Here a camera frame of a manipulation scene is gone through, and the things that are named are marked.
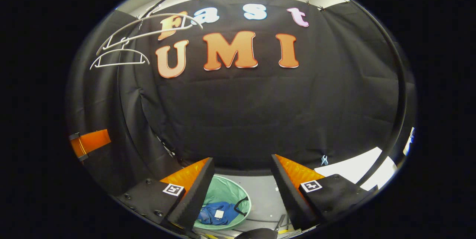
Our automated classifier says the green laundry hamper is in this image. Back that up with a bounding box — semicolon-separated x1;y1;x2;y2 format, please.
193;175;253;231

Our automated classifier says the blue corduroy jacket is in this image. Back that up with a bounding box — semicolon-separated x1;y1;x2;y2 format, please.
197;201;242;226

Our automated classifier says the white clothes hanger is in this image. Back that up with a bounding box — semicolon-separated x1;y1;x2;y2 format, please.
96;14;203;55
90;49;150;70

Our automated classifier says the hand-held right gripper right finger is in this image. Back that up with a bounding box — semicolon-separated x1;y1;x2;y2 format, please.
270;154;378;231

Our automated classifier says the black backdrop cloth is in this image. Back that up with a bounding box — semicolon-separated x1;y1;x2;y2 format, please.
66;0;416;195

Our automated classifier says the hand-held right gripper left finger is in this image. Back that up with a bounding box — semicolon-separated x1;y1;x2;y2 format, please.
115;157;216;234

